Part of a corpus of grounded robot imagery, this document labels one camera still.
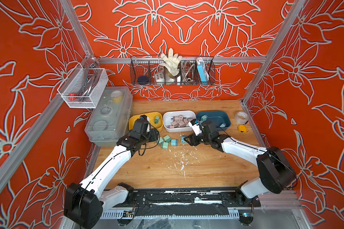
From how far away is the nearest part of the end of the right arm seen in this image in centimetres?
65

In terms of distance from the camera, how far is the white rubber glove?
35.0 inches

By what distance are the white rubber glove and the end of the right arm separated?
0.37 meters
